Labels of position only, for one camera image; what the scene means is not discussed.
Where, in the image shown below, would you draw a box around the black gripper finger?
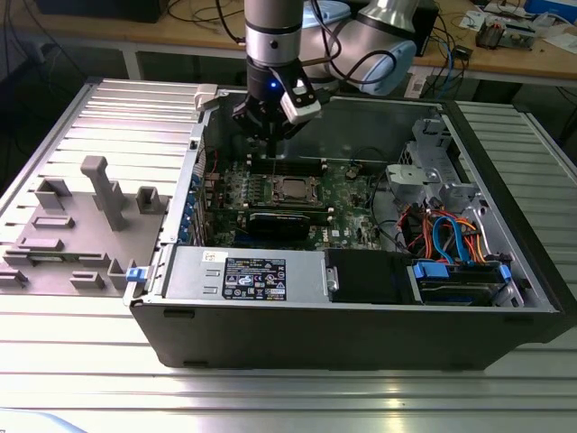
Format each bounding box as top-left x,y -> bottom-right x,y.
272,112 -> 310,159
232,96 -> 276,159

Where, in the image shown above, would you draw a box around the metal socket cover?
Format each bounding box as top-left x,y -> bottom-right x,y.
269,175 -> 326,203

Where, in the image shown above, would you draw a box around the RAM slot with white clips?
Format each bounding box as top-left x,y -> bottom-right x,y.
250,206 -> 335,215
246,152 -> 326,165
246,161 -> 326,175

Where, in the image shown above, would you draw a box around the CPU socket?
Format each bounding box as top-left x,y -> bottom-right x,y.
266,172 -> 328,204

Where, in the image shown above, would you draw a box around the black drive bay cover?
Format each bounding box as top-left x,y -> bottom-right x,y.
324,247 -> 418,307

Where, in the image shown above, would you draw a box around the pale grey case latch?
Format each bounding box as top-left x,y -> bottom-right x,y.
192,83 -> 220,112

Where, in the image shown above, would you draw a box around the wooden workbench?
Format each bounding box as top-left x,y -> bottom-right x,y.
0,0 -> 577,89

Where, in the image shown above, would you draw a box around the low-profile graphics card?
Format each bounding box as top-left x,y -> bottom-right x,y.
236,207 -> 313,241

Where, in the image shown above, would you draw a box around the green motherboard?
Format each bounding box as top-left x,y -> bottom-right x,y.
201,158 -> 394,252

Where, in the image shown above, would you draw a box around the silver metal drive cage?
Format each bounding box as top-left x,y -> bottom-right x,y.
385,115 -> 492,226

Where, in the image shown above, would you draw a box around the white label tag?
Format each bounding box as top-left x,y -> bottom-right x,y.
404,67 -> 429,98

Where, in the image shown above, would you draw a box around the grey power supply unit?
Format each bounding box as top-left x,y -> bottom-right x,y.
162,244 -> 326,304

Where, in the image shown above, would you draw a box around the black upright box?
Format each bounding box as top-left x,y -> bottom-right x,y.
417,0 -> 441,59

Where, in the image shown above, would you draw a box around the large black box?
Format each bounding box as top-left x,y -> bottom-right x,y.
33,0 -> 164,23

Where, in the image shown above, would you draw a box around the grey parts rack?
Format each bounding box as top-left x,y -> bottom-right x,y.
0,155 -> 175,299

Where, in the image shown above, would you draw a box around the hard disk in blue carrier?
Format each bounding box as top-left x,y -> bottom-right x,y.
408,257 -> 515,309

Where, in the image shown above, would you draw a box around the black open PC case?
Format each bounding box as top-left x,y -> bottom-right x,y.
124,84 -> 577,373

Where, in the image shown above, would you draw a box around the white printed paper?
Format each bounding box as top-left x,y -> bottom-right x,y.
457,6 -> 490,32

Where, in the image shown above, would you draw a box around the small heatsink device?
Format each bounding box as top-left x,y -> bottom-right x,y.
475,20 -> 505,51

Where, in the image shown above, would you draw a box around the grey hardware assembly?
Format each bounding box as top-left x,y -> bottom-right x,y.
500,17 -> 538,50

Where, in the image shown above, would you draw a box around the blue box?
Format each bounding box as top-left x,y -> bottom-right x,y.
525,0 -> 564,14

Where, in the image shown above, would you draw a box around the white paper sheets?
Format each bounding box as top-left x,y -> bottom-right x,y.
543,24 -> 577,58

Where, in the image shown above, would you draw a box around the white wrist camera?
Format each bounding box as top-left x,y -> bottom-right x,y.
278,77 -> 324,125

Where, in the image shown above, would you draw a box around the long black wire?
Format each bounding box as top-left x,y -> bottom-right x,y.
367,175 -> 414,253

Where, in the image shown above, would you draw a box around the orange flat wire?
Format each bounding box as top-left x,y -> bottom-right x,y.
398,205 -> 436,261
453,218 -> 490,265

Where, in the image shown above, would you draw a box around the blue flat wire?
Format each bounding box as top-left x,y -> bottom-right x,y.
431,215 -> 474,267

